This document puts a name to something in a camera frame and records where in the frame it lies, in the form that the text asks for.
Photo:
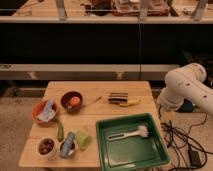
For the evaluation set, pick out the orange bowl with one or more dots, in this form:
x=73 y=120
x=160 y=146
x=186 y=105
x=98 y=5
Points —
x=37 y=109

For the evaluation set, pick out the yellow handled fork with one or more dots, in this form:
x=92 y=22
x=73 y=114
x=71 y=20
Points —
x=130 y=102

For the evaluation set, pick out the black power adapter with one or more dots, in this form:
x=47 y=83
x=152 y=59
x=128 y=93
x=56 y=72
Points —
x=194 y=158

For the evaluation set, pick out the wooden table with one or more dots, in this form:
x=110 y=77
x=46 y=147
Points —
x=96 y=108

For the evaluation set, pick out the green plastic tray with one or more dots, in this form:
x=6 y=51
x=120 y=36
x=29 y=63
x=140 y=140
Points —
x=132 y=153

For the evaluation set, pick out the light green cup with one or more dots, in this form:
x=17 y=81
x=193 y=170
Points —
x=82 y=139

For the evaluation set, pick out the blue grey bottle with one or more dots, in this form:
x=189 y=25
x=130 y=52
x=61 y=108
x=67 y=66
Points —
x=66 y=147

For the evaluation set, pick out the dark striped block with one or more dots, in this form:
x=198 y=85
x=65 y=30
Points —
x=118 y=97

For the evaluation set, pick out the small dark bowl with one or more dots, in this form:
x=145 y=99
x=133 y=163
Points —
x=71 y=151

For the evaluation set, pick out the white crumpled packet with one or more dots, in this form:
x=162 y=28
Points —
x=48 y=113

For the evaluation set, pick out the white dish brush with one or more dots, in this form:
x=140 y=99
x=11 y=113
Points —
x=142 y=131

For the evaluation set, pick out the green cucumber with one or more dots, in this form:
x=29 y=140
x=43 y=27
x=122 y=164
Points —
x=60 y=132

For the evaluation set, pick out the orange ball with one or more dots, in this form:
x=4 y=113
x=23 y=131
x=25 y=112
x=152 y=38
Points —
x=74 y=101

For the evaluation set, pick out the white cup with nuts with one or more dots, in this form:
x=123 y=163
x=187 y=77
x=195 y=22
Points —
x=46 y=148

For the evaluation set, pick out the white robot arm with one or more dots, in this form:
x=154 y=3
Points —
x=186 y=83

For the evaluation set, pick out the dark brown bowl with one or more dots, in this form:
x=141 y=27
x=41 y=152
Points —
x=66 y=98

